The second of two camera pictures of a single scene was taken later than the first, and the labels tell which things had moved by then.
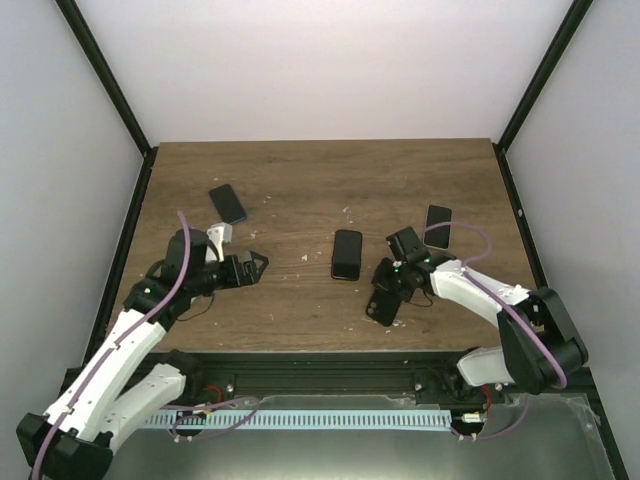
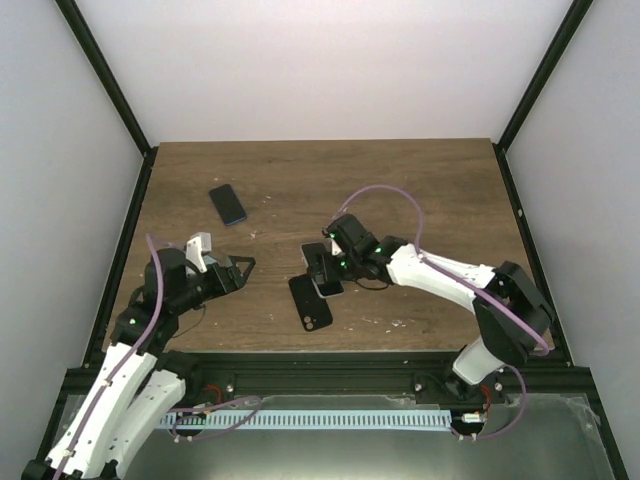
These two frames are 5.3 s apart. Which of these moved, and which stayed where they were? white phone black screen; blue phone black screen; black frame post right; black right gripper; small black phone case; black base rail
Moved: black right gripper; small black phone case; white phone black screen
Stayed: black frame post right; blue phone black screen; black base rail
